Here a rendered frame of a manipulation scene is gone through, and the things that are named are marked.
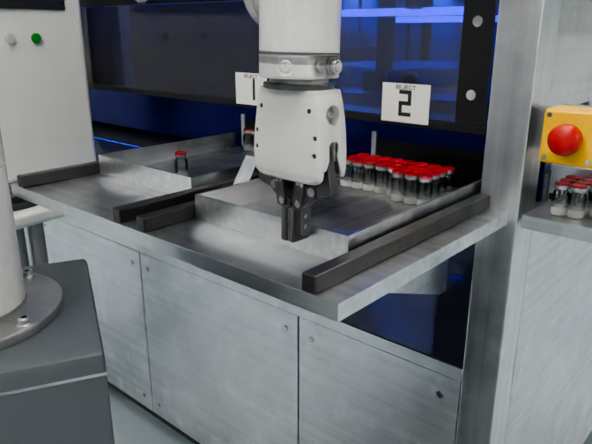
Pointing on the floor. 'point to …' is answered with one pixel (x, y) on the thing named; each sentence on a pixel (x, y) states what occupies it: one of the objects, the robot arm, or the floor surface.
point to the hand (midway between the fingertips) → (296, 222)
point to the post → (542, 15)
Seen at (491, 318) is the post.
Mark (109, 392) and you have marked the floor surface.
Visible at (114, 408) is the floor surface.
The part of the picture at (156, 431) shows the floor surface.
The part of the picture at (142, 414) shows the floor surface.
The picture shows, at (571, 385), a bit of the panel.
